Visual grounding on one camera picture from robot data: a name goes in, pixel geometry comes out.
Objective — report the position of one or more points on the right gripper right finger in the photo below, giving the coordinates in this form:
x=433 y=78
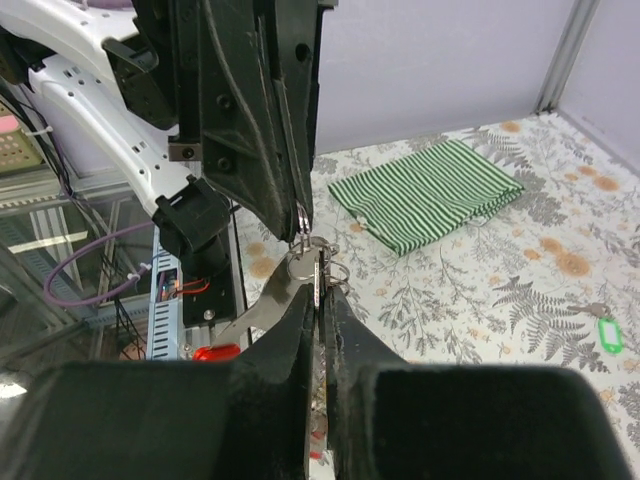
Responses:
x=393 y=419

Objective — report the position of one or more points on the green key tag centre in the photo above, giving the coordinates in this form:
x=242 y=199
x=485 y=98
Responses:
x=609 y=330

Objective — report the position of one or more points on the green striped cloth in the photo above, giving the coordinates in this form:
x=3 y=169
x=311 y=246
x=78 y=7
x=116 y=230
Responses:
x=417 y=200

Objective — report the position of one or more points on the grey red key ring holder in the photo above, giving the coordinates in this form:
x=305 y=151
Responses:
x=280 y=300

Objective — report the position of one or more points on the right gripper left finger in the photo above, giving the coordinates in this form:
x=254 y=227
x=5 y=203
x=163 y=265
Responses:
x=118 y=420

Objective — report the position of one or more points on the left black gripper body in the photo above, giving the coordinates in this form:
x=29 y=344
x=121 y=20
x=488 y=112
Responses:
x=169 y=66

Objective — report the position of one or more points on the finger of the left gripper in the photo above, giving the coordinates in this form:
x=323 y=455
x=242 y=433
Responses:
x=241 y=144
x=290 y=31

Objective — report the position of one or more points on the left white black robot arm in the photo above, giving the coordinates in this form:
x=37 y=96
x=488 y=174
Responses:
x=80 y=56

